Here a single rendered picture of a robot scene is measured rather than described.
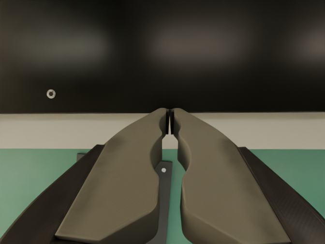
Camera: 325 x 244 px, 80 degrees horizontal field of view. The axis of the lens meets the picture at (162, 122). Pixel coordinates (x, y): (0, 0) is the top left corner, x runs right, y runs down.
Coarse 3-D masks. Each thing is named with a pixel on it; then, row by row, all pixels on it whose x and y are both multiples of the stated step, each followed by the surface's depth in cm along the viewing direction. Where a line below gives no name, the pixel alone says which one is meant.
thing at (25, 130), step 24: (0, 120) 22; (24, 120) 22; (48, 120) 22; (72, 120) 22; (96, 120) 22; (120, 120) 22; (216, 120) 21; (240, 120) 21; (264, 120) 21; (288, 120) 21; (312, 120) 21; (0, 144) 22; (24, 144) 22; (48, 144) 22; (72, 144) 22; (96, 144) 22; (168, 144) 22; (240, 144) 21; (264, 144) 21; (288, 144) 21; (312, 144) 21
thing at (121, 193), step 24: (144, 120) 10; (168, 120) 11; (120, 144) 8; (144, 144) 8; (96, 168) 7; (120, 168) 7; (144, 168) 7; (96, 192) 6; (120, 192) 6; (144, 192) 6; (72, 216) 6; (96, 216) 6; (120, 216) 6; (144, 216) 6; (72, 240) 5; (96, 240) 5; (120, 240) 6; (144, 240) 6
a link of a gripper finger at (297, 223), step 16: (256, 160) 8; (256, 176) 7; (272, 176) 7; (272, 192) 6; (288, 192) 6; (272, 208) 6; (288, 208) 6; (304, 208) 6; (288, 224) 5; (304, 224) 5; (320, 224) 5; (304, 240) 5; (320, 240) 5
